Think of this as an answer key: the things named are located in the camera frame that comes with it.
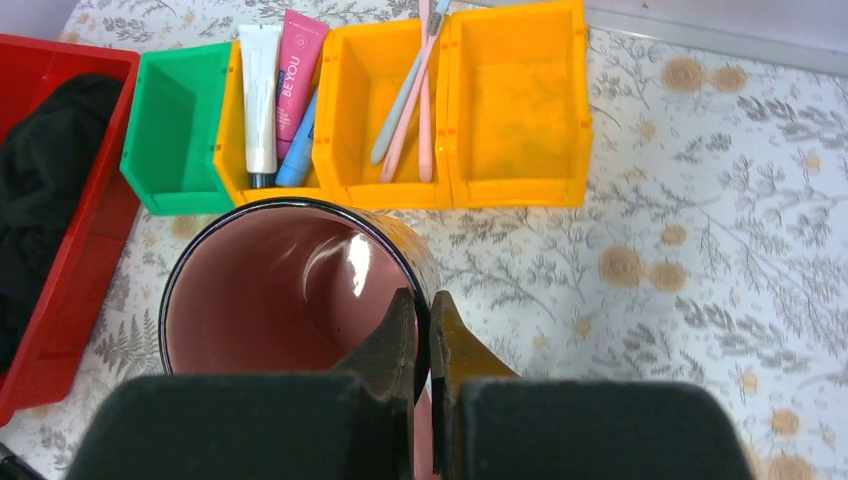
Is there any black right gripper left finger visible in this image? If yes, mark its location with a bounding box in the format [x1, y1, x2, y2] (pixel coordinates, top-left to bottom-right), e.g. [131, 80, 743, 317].
[67, 289, 417, 479]

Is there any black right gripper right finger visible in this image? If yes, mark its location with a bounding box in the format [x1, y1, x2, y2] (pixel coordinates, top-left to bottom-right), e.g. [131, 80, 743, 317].
[429, 291, 754, 479]

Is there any pink pumpkin-face mug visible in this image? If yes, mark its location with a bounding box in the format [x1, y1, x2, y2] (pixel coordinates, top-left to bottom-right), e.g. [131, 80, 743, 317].
[159, 197, 441, 479]

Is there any pink toothbrush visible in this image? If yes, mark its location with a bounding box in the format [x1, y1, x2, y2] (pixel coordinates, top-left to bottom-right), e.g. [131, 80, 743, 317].
[418, 0, 433, 183]
[380, 1, 451, 183]

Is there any blue toothpaste tube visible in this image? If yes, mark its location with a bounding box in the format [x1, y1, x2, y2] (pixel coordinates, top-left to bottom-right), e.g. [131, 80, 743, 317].
[275, 90, 319, 188]

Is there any yellow bin with toothpaste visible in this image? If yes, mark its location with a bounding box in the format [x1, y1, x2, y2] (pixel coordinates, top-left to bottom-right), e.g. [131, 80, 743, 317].
[213, 40, 335, 207]

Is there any pink toothpaste tube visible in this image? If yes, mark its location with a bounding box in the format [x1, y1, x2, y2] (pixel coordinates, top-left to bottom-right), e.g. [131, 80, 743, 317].
[275, 9, 329, 160]

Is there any white toothpaste tube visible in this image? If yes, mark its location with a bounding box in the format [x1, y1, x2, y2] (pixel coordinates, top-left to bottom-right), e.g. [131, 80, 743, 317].
[238, 25, 282, 189]

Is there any red plastic tray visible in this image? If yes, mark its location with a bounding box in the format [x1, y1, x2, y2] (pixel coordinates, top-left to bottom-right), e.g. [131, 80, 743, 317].
[1, 34, 140, 424]

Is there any yellow bin with mugs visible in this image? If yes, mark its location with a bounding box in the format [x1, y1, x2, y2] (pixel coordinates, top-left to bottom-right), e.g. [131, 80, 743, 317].
[437, 1, 593, 208]

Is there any green plastic bin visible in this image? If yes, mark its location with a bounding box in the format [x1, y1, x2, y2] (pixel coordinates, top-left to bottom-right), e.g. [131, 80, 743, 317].
[120, 42, 233, 216]

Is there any yellow bin with toothbrushes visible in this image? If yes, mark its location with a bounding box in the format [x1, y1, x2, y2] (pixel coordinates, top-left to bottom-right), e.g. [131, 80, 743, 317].
[313, 19, 452, 210]

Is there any black cloth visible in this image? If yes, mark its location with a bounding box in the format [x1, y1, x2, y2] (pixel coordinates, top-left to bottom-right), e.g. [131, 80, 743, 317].
[1, 74, 123, 370]

